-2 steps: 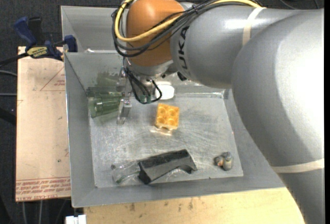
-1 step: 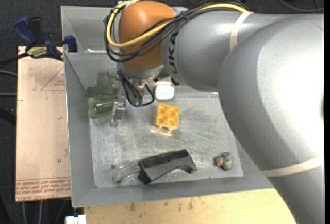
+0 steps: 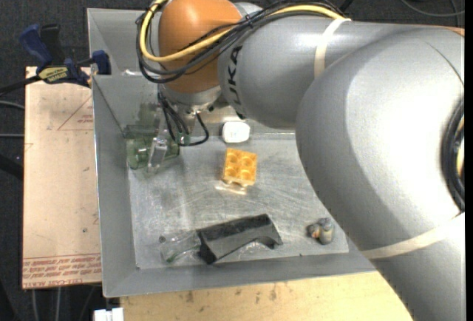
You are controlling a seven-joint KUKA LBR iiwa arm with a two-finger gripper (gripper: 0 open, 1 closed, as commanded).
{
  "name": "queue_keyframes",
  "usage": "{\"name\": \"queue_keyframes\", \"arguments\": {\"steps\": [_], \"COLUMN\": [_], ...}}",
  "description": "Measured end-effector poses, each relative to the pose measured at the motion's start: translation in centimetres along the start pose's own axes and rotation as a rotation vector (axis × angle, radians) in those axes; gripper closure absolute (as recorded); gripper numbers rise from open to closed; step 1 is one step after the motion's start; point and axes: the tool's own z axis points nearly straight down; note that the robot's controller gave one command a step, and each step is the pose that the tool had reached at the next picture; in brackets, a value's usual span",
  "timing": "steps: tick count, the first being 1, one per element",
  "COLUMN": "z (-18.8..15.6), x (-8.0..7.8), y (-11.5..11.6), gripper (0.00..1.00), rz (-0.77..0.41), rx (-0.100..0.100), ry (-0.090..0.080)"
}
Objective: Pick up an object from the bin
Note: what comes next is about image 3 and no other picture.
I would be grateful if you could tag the black angled foam block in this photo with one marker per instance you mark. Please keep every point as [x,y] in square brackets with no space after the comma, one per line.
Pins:
[236,236]

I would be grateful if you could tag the yellow toy building brick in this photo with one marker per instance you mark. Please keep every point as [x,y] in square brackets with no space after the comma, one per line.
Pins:
[240,166]

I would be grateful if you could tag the clear plastic bottle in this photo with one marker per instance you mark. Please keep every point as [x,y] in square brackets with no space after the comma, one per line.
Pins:
[176,249]

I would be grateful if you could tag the grey metal bin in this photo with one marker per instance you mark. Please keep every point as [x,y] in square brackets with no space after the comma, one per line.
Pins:
[192,201]

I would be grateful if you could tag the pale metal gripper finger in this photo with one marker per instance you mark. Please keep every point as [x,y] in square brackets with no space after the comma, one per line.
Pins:
[151,160]
[161,150]

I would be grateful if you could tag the small white box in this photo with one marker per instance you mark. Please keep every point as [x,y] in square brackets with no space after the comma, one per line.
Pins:
[236,132]

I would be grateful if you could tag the brown cardboard board, red print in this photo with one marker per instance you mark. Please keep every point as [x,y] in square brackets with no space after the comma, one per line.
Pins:
[59,182]

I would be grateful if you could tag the small grey toy animal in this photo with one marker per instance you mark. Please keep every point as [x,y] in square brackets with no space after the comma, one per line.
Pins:
[322,231]

